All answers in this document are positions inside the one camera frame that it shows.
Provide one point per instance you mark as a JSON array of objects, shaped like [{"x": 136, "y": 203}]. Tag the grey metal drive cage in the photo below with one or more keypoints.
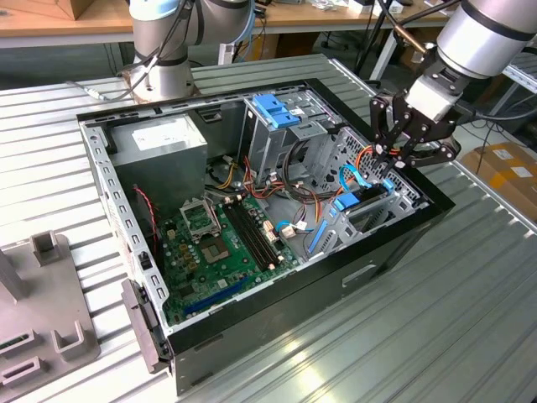
[{"x": 268, "y": 151}]

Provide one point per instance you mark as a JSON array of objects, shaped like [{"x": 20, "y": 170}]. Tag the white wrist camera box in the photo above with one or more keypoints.
[{"x": 432, "y": 101}]

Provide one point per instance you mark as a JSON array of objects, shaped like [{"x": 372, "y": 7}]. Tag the metal disk bay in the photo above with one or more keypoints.
[{"x": 342, "y": 233}]

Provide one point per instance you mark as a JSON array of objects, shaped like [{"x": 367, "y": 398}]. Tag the wooden desk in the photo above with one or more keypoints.
[{"x": 335, "y": 19}]

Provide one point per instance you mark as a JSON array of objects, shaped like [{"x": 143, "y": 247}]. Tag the grey parts rack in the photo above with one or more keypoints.
[{"x": 42, "y": 294}]

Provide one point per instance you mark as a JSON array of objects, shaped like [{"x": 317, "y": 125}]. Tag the green motherboard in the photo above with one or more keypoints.
[{"x": 241, "y": 270}]

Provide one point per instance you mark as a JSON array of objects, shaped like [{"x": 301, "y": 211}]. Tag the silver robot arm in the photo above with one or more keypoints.
[{"x": 482, "y": 38}]

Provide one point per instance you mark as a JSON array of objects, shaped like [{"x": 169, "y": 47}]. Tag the aluminium frame table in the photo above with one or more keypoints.
[{"x": 524, "y": 77}]

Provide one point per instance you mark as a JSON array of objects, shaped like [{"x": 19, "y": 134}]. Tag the black RAM slot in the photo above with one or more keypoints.
[
  {"x": 264, "y": 229},
  {"x": 259, "y": 231},
  {"x": 246, "y": 236},
  {"x": 253, "y": 233}
]

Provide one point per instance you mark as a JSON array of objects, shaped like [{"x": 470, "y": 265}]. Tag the hard disk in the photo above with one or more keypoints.
[{"x": 345, "y": 202}]

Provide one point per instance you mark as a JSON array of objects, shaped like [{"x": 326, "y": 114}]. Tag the blue expansion slot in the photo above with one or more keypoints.
[{"x": 214, "y": 297}]

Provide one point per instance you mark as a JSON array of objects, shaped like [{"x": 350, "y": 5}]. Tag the black tripod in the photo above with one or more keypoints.
[{"x": 369, "y": 46}]

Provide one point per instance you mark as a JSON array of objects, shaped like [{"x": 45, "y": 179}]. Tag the black open PC case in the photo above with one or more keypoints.
[{"x": 293, "y": 306}]

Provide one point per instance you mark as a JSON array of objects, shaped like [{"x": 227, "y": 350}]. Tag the grey power supply unit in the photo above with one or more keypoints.
[{"x": 159, "y": 168}]

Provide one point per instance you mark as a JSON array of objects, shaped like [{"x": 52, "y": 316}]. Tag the CPU socket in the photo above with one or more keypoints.
[{"x": 215, "y": 251}]

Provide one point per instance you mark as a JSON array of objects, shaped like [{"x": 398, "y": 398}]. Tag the blue plastic drive latch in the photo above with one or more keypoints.
[{"x": 272, "y": 111}]

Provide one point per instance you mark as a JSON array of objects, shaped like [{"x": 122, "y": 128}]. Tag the cardboard box with labels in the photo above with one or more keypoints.
[{"x": 503, "y": 176}]

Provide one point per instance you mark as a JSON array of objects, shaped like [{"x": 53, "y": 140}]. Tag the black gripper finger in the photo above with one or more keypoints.
[
  {"x": 428, "y": 158},
  {"x": 376, "y": 130}
]

